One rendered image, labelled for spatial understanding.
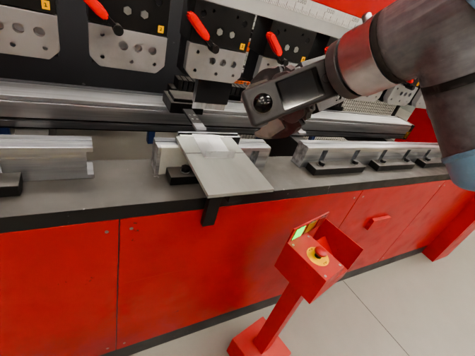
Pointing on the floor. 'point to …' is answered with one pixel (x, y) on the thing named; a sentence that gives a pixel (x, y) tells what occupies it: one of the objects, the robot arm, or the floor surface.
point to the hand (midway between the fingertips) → (249, 117)
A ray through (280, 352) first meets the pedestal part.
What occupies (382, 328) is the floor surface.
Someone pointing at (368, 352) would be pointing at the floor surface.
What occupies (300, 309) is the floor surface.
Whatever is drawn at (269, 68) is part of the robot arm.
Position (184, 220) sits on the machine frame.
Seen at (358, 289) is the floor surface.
